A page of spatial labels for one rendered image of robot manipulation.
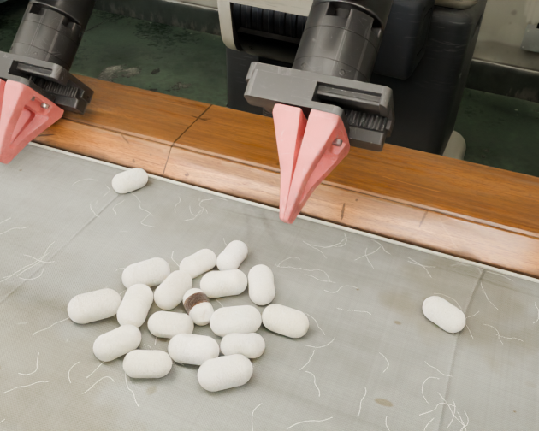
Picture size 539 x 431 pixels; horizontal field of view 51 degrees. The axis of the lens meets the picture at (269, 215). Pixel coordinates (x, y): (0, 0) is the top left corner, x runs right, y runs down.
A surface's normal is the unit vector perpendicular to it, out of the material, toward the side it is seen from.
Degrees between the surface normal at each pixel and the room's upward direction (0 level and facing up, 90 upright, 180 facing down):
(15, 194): 0
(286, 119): 62
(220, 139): 0
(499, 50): 89
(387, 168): 0
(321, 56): 41
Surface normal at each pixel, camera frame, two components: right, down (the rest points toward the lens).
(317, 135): -0.33, 0.16
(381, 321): 0.01, -0.76
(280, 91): -0.25, -0.20
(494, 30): -0.42, 0.56
